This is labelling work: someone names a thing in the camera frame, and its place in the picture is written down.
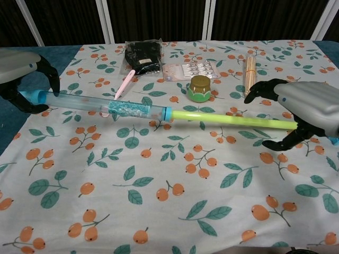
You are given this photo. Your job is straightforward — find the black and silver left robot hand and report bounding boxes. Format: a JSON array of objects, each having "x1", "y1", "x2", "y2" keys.
[{"x1": 0, "y1": 49, "x2": 61, "y2": 115}]

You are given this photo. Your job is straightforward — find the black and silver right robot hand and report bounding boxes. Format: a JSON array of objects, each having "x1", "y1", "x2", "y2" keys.
[{"x1": 243, "y1": 78, "x2": 339, "y2": 153}]

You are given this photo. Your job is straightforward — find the blue green water squirter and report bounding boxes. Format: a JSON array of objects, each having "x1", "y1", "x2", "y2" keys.
[{"x1": 17, "y1": 89, "x2": 339, "y2": 147}]

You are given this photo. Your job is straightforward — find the bundle of wooden sticks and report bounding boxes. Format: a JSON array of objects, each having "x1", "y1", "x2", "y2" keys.
[{"x1": 243, "y1": 54, "x2": 259, "y2": 101}]

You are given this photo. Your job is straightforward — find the pink toothbrush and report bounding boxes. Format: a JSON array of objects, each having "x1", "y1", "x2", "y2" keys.
[{"x1": 101, "y1": 69, "x2": 136, "y2": 117}]

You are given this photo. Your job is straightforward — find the green jar with gold lid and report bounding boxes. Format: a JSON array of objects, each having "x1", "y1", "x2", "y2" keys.
[{"x1": 186, "y1": 75, "x2": 212, "y2": 104}]

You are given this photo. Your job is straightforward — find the blister pack of fake nails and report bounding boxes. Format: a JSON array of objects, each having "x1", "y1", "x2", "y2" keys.
[{"x1": 162, "y1": 61, "x2": 221, "y2": 82}]

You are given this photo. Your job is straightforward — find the black gloves in plastic bag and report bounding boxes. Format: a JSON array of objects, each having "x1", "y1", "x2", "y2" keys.
[{"x1": 119, "y1": 39, "x2": 166, "y2": 78}]

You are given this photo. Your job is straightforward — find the black room divider screen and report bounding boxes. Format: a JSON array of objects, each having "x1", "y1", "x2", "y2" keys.
[{"x1": 0, "y1": 0, "x2": 339, "y2": 48}]

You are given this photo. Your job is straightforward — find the dark grey robot torso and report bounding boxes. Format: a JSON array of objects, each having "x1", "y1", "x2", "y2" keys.
[{"x1": 227, "y1": 243, "x2": 339, "y2": 254}]

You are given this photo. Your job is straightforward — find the fruit and leaf print tablecloth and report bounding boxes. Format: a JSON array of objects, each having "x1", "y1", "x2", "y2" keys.
[{"x1": 0, "y1": 39, "x2": 339, "y2": 254}]

